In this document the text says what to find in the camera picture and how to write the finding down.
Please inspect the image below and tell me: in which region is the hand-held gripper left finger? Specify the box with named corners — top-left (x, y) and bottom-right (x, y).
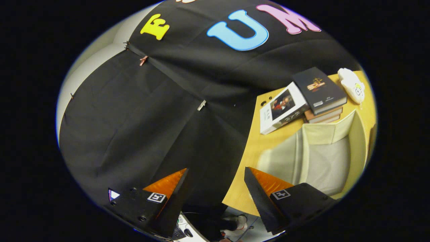
top-left (108, 168), bottom-right (188, 238)

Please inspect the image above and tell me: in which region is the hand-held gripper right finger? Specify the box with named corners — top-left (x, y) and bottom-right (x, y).
top-left (244, 167), bottom-right (338, 235)

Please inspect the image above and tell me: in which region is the grey fabric storage box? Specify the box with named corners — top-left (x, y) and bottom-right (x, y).
top-left (257, 109), bottom-right (368, 199)

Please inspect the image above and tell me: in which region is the person's white sneaker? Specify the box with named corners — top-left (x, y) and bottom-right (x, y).
top-left (220, 216), bottom-right (248, 236)

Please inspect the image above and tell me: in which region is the white book with portrait cover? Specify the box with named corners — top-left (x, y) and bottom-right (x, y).
top-left (260, 82), bottom-right (309, 135)

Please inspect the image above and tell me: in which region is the black backdrop cloth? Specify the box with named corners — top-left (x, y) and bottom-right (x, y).
top-left (59, 0), bottom-right (361, 232)

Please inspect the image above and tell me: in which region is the brown book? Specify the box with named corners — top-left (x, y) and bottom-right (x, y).
top-left (304, 107), bottom-right (343, 124)

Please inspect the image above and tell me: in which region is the black hardcover book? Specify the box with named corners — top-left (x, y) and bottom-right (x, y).
top-left (292, 67), bottom-right (347, 115)

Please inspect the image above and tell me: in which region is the white plush toy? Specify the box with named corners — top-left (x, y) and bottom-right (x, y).
top-left (338, 68), bottom-right (365, 105)

